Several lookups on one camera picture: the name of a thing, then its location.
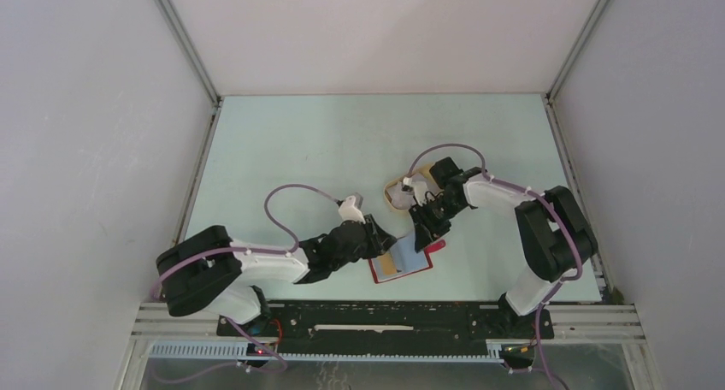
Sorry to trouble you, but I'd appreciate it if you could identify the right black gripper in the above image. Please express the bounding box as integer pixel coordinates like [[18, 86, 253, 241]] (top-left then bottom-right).
[[408, 195, 465, 252]]

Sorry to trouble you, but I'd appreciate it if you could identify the red card holder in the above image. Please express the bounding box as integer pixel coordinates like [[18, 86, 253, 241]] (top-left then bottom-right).
[[368, 232, 446, 284]]

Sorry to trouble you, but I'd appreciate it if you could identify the gold card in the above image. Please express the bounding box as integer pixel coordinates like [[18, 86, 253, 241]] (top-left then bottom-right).
[[373, 252, 398, 281]]

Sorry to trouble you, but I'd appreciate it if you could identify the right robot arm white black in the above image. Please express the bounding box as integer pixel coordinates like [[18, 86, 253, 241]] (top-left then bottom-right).
[[401, 157, 598, 337]]

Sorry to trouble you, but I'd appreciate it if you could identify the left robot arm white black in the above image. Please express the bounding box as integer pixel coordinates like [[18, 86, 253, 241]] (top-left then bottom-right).
[[151, 215, 398, 336]]

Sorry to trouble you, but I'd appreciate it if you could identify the beige oval tray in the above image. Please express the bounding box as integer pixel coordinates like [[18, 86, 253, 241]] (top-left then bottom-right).
[[384, 163, 440, 212]]

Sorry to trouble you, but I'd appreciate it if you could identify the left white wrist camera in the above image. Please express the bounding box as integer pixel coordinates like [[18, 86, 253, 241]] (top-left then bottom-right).
[[338, 193, 365, 223]]

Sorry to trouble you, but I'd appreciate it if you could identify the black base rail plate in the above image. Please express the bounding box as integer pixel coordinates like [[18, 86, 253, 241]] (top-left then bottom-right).
[[246, 300, 555, 356]]

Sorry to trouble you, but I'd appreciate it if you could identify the white cable duct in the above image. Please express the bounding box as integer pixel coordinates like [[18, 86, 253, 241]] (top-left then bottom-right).
[[148, 340, 504, 363]]

